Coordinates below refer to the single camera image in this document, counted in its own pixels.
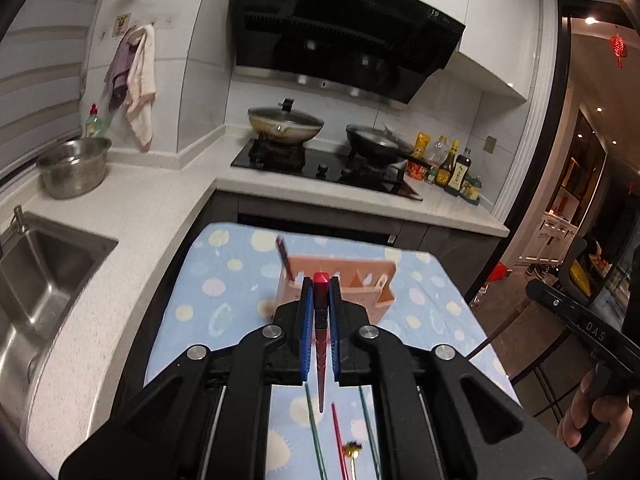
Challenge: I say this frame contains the brown sauce bottle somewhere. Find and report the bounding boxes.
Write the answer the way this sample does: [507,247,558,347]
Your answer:
[435,140,460,188]

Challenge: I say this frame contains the red chopstick green end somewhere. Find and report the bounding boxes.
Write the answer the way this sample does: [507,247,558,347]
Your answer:
[331,402,349,480]

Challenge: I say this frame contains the left wok with lid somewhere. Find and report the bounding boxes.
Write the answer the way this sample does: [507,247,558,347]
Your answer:
[247,99,324,144]

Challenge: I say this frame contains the red instant noodle cup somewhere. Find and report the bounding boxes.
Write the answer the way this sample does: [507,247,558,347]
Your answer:
[406,158,431,181]

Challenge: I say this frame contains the dark purple chopstick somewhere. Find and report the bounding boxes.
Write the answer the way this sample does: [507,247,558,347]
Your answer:
[276,235,295,282]

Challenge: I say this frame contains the bright red chopstick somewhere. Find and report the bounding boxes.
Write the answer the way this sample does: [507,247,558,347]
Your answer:
[312,272,331,413]

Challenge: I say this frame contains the green dish soap bottle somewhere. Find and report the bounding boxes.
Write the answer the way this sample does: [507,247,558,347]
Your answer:
[85,103,103,138]

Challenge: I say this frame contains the red bag on floor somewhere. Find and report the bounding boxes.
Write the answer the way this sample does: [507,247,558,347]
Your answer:
[486,262,510,283]

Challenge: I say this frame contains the purple hanging cloth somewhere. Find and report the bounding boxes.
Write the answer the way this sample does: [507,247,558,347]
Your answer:
[104,27,140,113]

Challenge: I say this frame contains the chrome sink faucet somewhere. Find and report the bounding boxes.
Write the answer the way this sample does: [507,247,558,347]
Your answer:
[1,205,28,255]

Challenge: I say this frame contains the clear oil bottle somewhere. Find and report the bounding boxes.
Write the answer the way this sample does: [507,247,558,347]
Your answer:
[425,136,448,184]

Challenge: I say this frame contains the right black wok with lid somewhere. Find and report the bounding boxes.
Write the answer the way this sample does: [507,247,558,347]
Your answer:
[346,124,412,167]

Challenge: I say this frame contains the steel mixing bowl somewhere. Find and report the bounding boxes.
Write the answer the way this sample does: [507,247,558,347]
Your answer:
[36,138,112,200]

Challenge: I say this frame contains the pink perforated utensil holder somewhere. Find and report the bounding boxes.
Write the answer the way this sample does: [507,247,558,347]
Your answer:
[290,256,397,325]

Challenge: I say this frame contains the right hand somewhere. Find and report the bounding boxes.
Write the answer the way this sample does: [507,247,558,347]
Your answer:
[555,364,635,470]

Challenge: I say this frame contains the black gas stove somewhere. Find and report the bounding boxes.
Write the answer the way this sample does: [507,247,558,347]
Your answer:
[231,138,423,202]

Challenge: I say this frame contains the blue planet print tablecloth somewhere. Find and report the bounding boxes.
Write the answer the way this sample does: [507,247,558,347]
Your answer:
[144,223,515,479]

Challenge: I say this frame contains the brown red chopstick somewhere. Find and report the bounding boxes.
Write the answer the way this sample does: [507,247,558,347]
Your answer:
[466,306,526,360]

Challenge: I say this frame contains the black range hood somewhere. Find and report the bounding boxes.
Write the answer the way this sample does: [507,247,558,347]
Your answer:
[231,0,465,105]

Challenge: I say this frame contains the red hanging lantern ornament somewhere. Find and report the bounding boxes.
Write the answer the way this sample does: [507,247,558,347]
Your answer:
[608,34,628,70]

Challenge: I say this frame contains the stainless steel sink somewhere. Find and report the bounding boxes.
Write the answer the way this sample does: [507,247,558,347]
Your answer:
[1,211,117,436]

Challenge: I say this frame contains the white hanging towel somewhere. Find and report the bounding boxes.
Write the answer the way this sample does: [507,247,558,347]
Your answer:
[125,24,156,152]

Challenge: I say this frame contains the gold flower spoon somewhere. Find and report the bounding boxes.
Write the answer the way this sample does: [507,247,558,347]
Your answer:
[343,441,362,480]

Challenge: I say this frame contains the dark soy sauce bottle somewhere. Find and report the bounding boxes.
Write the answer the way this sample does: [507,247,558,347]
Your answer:
[445,148,472,196]

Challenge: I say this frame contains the yellow seasoning packet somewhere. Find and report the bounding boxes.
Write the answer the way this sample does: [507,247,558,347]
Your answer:
[412,131,431,159]

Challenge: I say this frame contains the small jars on tray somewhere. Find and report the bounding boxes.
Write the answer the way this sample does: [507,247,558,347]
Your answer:
[460,174,483,206]

